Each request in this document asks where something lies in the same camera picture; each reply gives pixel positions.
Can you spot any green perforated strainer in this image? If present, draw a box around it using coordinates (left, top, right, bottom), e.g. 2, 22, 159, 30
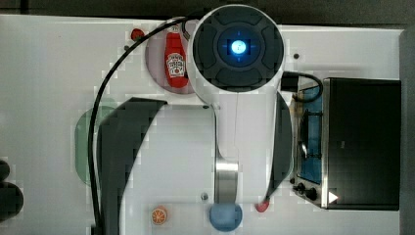
74, 105, 115, 187

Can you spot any dark cylindrical robot base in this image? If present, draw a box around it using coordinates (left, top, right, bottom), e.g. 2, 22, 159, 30
0, 160, 23, 222

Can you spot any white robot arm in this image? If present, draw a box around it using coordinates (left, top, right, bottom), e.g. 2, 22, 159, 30
97, 5, 292, 235

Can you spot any red ketchup bottle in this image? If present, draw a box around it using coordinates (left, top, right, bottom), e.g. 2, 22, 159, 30
163, 25, 188, 88

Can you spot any grey round plate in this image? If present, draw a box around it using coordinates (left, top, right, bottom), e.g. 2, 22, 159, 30
145, 23, 194, 95

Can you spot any blue cup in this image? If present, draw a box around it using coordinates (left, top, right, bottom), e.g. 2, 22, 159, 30
208, 204, 243, 232

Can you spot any large red strawberry toy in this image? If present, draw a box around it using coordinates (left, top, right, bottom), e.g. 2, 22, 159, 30
254, 200, 270, 212

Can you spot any small red strawberry toy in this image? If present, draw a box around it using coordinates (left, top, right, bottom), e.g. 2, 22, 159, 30
130, 28, 145, 41

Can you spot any orange slice toy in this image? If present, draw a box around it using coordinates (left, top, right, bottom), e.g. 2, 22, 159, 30
151, 206, 168, 225

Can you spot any black toaster oven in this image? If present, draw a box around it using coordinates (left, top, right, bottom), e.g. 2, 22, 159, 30
291, 77, 401, 211

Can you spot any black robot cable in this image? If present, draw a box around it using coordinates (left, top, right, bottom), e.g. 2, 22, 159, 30
87, 16, 200, 229

